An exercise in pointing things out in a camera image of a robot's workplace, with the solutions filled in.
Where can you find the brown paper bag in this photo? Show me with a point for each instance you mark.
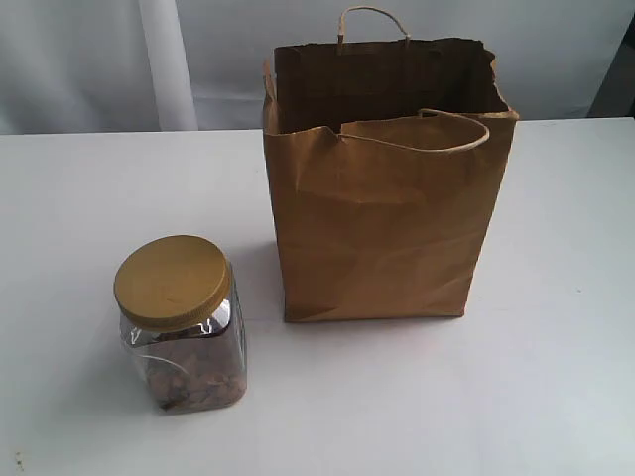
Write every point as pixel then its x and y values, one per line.
pixel 384 163

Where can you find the clear jar with gold lid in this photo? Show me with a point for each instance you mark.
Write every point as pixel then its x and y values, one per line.
pixel 181 322

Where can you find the white backdrop curtain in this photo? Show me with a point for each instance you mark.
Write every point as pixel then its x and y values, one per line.
pixel 130 66

